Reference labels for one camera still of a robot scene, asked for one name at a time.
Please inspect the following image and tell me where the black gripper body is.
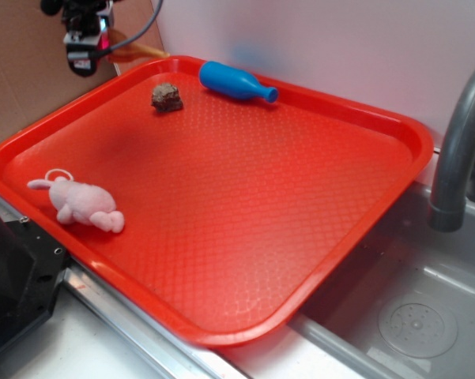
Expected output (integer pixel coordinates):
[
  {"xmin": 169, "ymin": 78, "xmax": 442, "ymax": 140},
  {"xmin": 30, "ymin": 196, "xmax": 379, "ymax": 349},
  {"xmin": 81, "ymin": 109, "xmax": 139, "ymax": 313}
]
[{"xmin": 40, "ymin": 0, "xmax": 114, "ymax": 77}]

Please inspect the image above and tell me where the tan spiral seashell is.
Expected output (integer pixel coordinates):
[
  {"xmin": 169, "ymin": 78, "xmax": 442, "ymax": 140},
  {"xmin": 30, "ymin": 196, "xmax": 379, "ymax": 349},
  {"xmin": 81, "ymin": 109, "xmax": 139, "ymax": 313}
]
[{"xmin": 107, "ymin": 28, "xmax": 170, "ymax": 63}]

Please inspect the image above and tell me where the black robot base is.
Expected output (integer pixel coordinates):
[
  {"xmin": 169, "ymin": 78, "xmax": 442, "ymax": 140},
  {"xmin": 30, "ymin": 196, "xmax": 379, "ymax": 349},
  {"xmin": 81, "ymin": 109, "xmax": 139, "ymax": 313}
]
[{"xmin": 0, "ymin": 216, "xmax": 68, "ymax": 354}]

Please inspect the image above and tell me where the brown cardboard panel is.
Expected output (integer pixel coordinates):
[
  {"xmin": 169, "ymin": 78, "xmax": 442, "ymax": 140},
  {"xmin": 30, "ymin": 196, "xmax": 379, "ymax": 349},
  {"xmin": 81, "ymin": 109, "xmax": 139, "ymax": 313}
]
[{"xmin": 0, "ymin": 0, "xmax": 166, "ymax": 153}]

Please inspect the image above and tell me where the brown rough rock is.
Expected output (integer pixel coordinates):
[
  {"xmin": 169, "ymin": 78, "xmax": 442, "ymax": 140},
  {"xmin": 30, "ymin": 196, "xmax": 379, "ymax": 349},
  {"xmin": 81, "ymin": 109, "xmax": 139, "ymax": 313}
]
[{"xmin": 151, "ymin": 83, "xmax": 183, "ymax": 113}]

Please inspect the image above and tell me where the blue plastic bottle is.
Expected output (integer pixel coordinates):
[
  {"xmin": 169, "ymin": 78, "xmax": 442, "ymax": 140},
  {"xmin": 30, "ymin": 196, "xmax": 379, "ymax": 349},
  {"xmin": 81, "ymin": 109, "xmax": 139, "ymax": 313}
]
[{"xmin": 198, "ymin": 61, "xmax": 279, "ymax": 103}]

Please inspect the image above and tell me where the pink plush bunny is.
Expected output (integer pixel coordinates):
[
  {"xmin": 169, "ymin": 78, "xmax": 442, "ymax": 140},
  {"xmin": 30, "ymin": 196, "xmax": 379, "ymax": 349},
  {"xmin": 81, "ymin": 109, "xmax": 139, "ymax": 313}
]
[{"xmin": 27, "ymin": 168, "xmax": 125, "ymax": 234}]

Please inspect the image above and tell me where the red plastic tray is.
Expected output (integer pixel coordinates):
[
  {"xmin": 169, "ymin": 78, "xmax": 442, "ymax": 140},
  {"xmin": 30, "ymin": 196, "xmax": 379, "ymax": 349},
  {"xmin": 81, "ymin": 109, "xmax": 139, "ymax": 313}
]
[{"xmin": 0, "ymin": 57, "xmax": 433, "ymax": 347}]

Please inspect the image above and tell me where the grey curved faucet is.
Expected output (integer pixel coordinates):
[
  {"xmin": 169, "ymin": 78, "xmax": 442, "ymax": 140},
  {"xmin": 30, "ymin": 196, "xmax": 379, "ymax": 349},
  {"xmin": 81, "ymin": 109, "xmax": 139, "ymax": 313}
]
[{"xmin": 428, "ymin": 70, "xmax": 475, "ymax": 232}]

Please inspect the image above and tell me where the grey plastic sink basin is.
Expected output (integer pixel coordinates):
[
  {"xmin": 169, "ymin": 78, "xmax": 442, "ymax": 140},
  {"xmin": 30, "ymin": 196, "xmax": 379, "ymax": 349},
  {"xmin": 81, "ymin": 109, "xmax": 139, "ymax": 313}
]
[{"xmin": 290, "ymin": 184, "xmax": 475, "ymax": 378}]

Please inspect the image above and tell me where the round sink drain cover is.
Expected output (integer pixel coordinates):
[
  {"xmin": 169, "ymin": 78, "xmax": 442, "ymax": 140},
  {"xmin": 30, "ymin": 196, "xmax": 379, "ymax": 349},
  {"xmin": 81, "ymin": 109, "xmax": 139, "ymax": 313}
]
[{"xmin": 378, "ymin": 300, "xmax": 458, "ymax": 358}]

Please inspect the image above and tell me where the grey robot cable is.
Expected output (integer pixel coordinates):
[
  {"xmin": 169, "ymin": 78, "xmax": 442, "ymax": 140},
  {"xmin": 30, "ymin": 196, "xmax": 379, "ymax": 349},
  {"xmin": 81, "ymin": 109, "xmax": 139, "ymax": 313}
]
[{"xmin": 90, "ymin": 0, "xmax": 165, "ymax": 60}]

